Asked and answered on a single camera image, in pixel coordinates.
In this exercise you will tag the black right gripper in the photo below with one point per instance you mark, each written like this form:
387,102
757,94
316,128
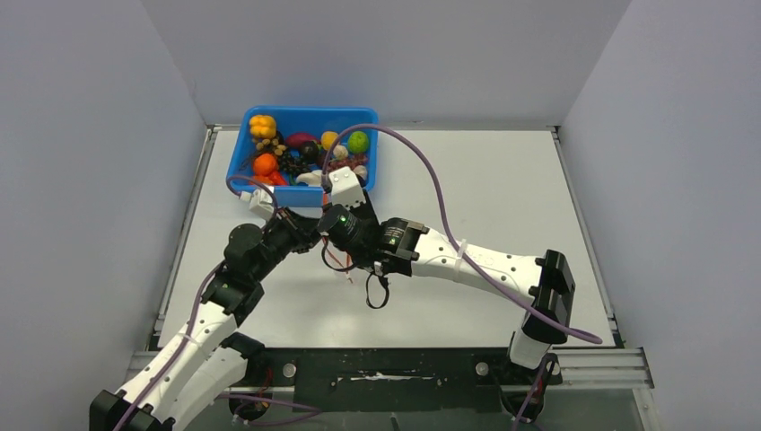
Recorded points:
365,209

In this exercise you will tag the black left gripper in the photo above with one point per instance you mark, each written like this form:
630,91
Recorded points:
300,228

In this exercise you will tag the clear zip top bag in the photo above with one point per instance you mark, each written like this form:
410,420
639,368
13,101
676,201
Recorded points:
333,257

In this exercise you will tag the yellow bumpy pepper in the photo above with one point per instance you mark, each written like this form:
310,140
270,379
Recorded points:
262,127

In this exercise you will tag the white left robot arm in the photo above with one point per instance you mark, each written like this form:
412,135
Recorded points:
208,354

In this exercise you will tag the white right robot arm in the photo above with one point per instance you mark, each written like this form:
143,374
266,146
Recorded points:
412,249

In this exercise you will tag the red chili pepper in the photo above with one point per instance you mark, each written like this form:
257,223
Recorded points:
278,179

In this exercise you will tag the orange red bumpy pepper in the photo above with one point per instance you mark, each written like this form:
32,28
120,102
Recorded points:
261,180

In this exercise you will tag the white mushroom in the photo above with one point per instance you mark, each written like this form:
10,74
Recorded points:
310,179

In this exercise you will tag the small white garlic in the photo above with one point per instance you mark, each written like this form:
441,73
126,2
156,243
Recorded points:
361,171

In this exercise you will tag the black grape bunch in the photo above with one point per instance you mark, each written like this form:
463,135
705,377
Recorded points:
292,165

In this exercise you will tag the red grape bunch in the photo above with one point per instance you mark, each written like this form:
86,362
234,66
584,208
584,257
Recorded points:
352,161

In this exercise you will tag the orange fruit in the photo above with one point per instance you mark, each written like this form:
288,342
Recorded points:
264,165

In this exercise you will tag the white garlic bulb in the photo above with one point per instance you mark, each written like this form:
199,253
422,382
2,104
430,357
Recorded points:
340,153

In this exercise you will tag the blue plastic bin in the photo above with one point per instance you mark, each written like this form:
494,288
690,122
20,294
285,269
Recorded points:
290,120

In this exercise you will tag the dark mangosteen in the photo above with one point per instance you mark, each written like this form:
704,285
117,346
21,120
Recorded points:
309,151

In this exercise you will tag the green custard apple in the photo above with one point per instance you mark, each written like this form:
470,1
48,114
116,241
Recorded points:
358,143

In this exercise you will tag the purple sweet potato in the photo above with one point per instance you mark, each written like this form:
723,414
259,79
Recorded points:
295,140

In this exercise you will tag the yellow lemon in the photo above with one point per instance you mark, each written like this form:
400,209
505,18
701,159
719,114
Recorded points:
329,140

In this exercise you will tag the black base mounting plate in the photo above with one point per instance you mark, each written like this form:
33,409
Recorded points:
401,379

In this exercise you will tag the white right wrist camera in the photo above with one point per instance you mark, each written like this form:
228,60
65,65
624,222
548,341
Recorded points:
345,188

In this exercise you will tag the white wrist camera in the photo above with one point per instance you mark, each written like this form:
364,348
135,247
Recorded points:
261,202
345,188

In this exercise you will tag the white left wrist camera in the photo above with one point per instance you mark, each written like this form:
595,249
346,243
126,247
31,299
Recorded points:
261,202

